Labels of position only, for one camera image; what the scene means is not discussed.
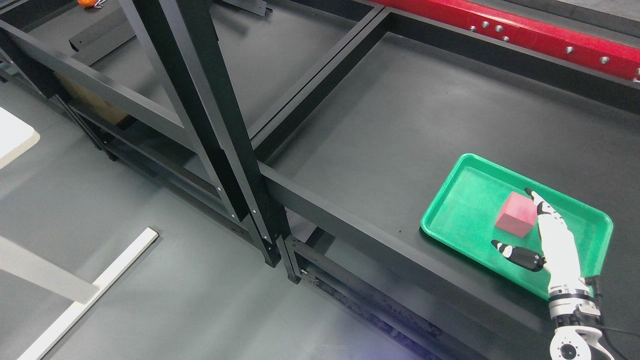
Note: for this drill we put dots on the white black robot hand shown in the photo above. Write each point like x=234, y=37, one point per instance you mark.
x=559, y=257

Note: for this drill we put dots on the pink foam block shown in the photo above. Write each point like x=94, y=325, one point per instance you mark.
x=517, y=216

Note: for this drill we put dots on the white robot forearm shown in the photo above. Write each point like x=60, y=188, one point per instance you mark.
x=577, y=320

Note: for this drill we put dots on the green plastic tray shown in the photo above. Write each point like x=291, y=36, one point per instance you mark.
x=481, y=201

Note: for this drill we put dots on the black metal left shelf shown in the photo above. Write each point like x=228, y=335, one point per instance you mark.
x=198, y=88

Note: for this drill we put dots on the orange object on shelf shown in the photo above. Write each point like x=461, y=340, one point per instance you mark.
x=91, y=4

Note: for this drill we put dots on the red metal beam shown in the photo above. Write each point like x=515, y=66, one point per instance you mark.
x=587, y=50

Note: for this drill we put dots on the brown cardboard box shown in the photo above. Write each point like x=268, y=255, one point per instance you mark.
x=92, y=101

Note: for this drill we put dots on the white pedestal table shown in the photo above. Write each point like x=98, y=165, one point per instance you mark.
x=16, y=138

